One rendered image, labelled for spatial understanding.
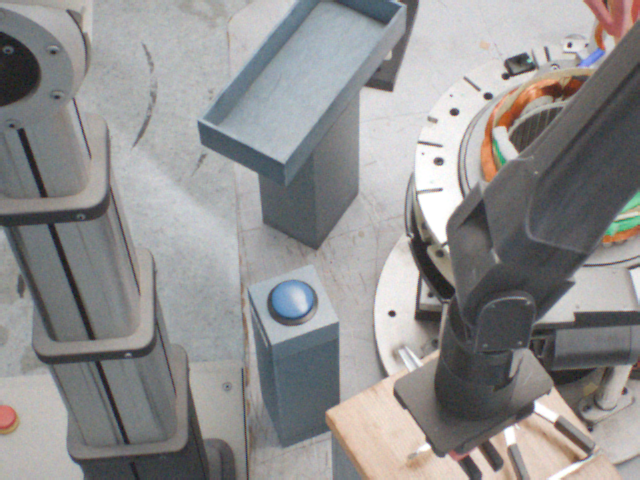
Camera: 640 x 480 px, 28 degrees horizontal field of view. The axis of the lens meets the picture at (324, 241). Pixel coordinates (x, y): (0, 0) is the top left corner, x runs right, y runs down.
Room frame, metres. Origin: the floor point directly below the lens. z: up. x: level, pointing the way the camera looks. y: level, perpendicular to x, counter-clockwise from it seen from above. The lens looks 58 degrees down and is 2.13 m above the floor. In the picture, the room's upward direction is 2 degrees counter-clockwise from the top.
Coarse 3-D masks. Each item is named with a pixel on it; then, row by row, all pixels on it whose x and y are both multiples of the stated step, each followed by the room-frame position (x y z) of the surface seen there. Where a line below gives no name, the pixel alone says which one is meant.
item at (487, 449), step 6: (480, 444) 0.39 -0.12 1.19; (486, 444) 0.39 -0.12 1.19; (492, 444) 0.39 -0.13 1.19; (480, 450) 0.39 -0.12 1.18; (486, 450) 0.39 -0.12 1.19; (492, 450) 0.39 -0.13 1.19; (486, 456) 0.39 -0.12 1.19; (492, 456) 0.38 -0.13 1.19; (498, 456) 0.38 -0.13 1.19; (492, 462) 0.38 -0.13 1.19; (498, 462) 0.38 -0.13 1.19; (504, 462) 0.38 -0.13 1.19; (492, 468) 0.38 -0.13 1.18; (498, 468) 0.38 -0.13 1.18
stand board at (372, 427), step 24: (384, 384) 0.51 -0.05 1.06; (336, 408) 0.49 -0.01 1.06; (360, 408) 0.48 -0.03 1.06; (384, 408) 0.48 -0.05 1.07; (552, 408) 0.48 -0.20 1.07; (336, 432) 0.46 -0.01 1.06; (360, 432) 0.46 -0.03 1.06; (384, 432) 0.46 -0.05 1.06; (408, 432) 0.46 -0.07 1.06; (528, 432) 0.46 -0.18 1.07; (552, 432) 0.46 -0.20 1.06; (360, 456) 0.44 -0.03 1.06; (384, 456) 0.44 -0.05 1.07; (432, 456) 0.44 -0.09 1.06; (480, 456) 0.44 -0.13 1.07; (504, 456) 0.43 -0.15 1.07; (528, 456) 0.43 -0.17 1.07; (552, 456) 0.43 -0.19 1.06; (576, 456) 0.43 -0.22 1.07
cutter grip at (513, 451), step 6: (510, 444) 0.43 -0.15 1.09; (516, 444) 0.43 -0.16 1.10; (510, 450) 0.43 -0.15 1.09; (516, 450) 0.43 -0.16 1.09; (510, 456) 0.42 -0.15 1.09; (516, 456) 0.42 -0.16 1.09; (516, 462) 0.42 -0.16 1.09; (522, 462) 0.42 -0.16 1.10; (516, 468) 0.41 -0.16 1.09; (522, 468) 0.41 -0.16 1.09; (516, 474) 0.41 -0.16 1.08; (522, 474) 0.41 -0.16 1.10; (528, 474) 0.41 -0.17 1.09
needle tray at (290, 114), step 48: (336, 0) 1.01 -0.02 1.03; (384, 0) 0.97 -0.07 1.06; (288, 48) 0.94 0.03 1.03; (336, 48) 0.94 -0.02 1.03; (384, 48) 0.92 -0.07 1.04; (240, 96) 0.87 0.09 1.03; (288, 96) 0.87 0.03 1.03; (336, 96) 0.84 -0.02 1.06; (240, 144) 0.79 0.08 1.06; (288, 144) 0.81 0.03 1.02; (336, 144) 0.87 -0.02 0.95; (288, 192) 0.85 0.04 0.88; (336, 192) 0.86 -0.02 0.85
